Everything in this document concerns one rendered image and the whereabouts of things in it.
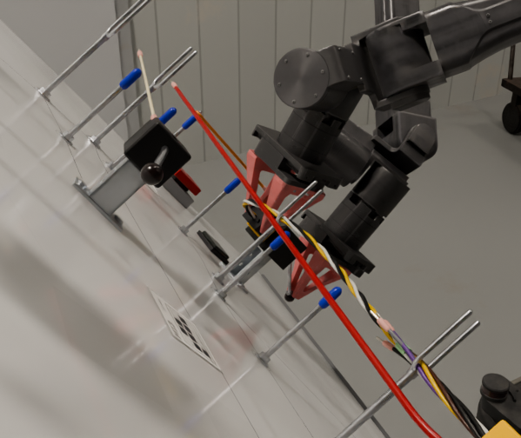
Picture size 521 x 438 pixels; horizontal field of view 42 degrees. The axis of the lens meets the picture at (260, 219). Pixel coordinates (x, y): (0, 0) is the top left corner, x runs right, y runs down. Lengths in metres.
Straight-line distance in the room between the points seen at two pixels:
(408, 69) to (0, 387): 0.57
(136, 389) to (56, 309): 0.04
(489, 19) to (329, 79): 0.16
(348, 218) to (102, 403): 0.65
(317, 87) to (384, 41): 0.09
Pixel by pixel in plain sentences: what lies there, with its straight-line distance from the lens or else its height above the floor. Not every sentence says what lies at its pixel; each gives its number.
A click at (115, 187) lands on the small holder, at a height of 1.33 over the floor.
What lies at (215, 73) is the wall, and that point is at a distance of 3.60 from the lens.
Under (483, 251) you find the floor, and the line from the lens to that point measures 3.07.
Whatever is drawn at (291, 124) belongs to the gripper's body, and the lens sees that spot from 0.74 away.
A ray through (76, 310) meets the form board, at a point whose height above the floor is 1.38.
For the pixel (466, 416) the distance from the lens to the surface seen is 0.47.
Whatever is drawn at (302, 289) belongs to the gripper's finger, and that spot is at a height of 1.03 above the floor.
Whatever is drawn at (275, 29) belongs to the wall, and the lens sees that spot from 3.72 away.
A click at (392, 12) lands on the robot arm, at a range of 1.00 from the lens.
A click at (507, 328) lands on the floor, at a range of 2.64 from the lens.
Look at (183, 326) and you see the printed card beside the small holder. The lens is 0.42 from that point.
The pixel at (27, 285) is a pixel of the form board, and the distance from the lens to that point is 0.27.
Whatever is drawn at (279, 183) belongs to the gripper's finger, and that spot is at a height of 1.22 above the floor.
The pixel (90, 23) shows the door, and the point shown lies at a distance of 3.25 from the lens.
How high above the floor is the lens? 1.54
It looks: 29 degrees down
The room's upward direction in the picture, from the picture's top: straight up
